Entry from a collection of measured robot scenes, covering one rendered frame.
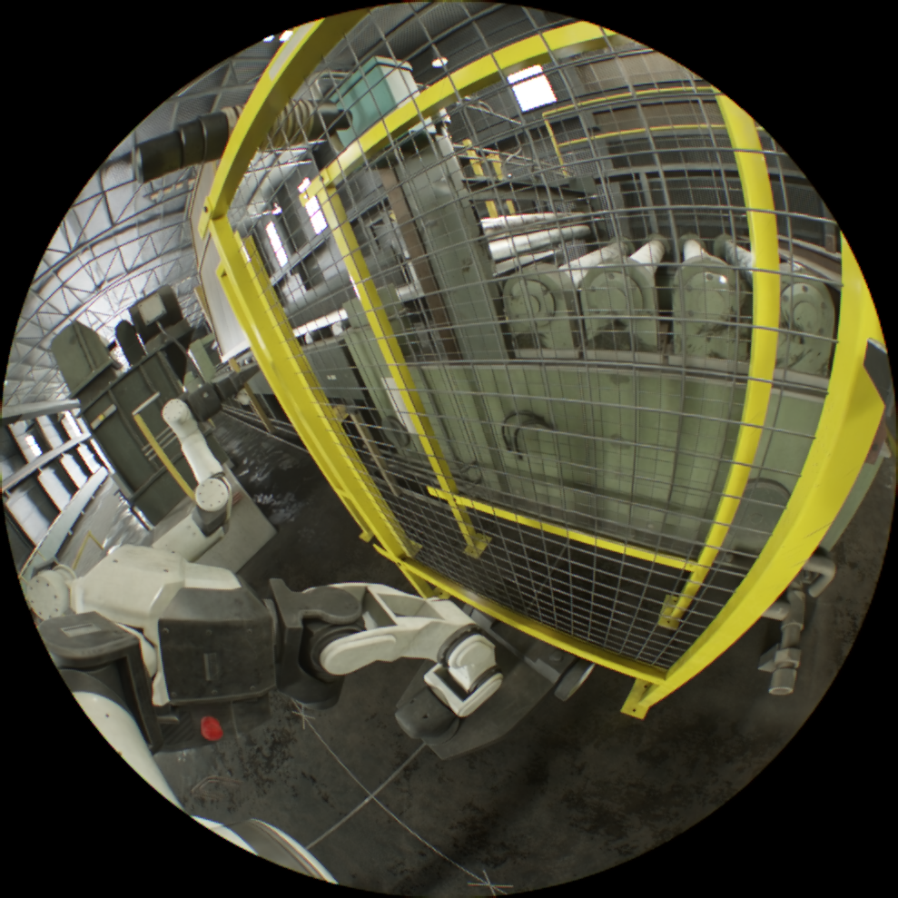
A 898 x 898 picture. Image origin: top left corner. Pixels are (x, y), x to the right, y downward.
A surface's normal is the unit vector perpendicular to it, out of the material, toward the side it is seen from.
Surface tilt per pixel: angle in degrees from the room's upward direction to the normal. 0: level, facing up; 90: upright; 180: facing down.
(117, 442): 90
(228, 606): 59
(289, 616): 48
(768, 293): 90
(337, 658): 90
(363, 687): 0
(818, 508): 90
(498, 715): 0
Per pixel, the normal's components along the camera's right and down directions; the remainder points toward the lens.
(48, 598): 0.70, -0.14
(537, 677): -0.31, -0.79
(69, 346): 0.74, 0.16
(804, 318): -0.60, 0.60
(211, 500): 0.52, -0.51
